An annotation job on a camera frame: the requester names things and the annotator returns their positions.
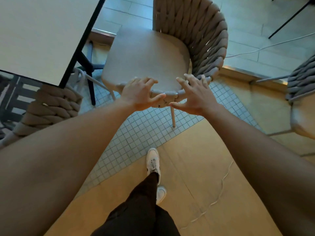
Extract person's left hand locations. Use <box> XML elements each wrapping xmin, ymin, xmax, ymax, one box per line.
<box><xmin>120</xmin><ymin>77</ymin><xmax>167</xmax><ymax>111</ymax></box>

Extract person's right hand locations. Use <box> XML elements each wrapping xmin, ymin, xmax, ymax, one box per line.
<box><xmin>169</xmin><ymin>74</ymin><xmax>218</xmax><ymax>116</ymax></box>

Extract person's right forearm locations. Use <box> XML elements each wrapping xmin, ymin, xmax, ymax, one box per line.
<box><xmin>203</xmin><ymin>104</ymin><xmax>315</xmax><ymax>236</ymax></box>

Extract person's left forearm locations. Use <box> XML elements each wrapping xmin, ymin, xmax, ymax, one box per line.
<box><xmin>0</xmin><ymin>99</ymin><xmax>136</xmax><ymax>236</ymax></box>

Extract person's white left shoe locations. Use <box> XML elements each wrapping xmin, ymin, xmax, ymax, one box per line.
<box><xmin>147</xmin><ymin>147</ymin><xmax>161</xmax><ymax>186</ymax></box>

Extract person's white shoe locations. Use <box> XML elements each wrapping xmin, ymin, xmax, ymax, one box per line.
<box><xmin>147</xmin><ymin>147</ymin><xmax>161</xmax><ymax>186</ymax></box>
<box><xmin>156</xmin><ymin>186</ymin><xmax>167</xmax><ymax>205</ymax></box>

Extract person's white right shoe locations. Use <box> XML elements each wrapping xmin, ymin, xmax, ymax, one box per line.
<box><xmin>156</xmin><ymin>186</ymin><xmax>167</xmax><ymax>205</ymax></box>

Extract black metal furniture leg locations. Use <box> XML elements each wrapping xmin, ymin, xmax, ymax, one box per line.
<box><xmin>268</xmin><ymin>0</ymin><xmax>315</xmax><ymax>39</ymax></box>

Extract person's black trousers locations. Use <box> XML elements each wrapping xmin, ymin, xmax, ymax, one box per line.
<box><xmin>91</xmin><ymin>171</ymin><xmax>181</xmax><ymax>236</ymax></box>

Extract black slatted bench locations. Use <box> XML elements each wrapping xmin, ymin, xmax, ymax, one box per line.
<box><xmin>0</xmin><ymin>72</ymin><xmax>43</xmax><ymax>140</ymax></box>

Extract beige woven rope chair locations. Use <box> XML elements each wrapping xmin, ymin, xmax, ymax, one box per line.
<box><xmin>0</xmin><ymin>67</ymin><xmax>116</xmax><ymax>149</ymax></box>
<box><xmin>101</xmin><ymin>0</ymin><xmax>229</xmax><ymax>128</ymax></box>

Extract thin white floor cable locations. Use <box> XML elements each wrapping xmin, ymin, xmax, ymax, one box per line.
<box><xmin>179</xmin><ymin>160</ymin><xmax>234</xmax><ymax>230</ymax></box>

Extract grey woven rope chair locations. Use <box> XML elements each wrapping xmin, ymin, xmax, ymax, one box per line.
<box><xmin>250</xmin><ymin>54</ymin><xmax>315</xmax><ymax>156</ymax></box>

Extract white table with black frame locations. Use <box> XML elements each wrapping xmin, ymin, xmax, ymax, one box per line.
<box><xmin>0</xmin><ymin>0</ymin><xmax>108</xmax><ymax>106</ymax></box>

